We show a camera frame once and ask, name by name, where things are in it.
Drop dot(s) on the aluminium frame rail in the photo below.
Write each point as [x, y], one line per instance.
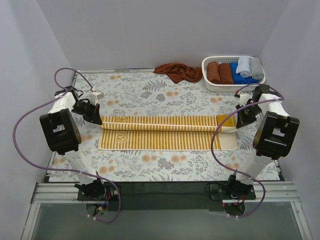
[276, 191]

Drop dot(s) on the rolled brown towel right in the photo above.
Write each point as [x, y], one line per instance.
[225, 74]

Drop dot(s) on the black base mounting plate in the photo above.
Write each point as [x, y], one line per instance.
[164, 195]

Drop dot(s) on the rolled light blue towel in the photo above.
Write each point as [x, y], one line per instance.
[243, 66]

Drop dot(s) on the rolled grey towel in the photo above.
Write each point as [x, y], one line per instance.
[256, 69]

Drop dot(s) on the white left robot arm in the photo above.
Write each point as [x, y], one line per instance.
[63, 136]

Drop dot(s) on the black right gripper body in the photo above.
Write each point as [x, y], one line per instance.
[246, 114]

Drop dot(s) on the crumpled brown towel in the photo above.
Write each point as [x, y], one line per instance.
[179, 72]

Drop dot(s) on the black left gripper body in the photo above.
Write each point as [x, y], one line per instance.
[89, 111]

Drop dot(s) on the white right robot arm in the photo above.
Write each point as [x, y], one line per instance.
[274, 137]

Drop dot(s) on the rolled brown towel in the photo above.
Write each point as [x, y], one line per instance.
[213, 75]
[225, 74]

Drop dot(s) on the yellow striped towel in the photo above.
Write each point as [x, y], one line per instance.
[168, 133]

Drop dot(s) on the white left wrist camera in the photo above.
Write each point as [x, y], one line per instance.
[95, 96]

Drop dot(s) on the rolled brown towel left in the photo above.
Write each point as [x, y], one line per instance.
[213, 75]

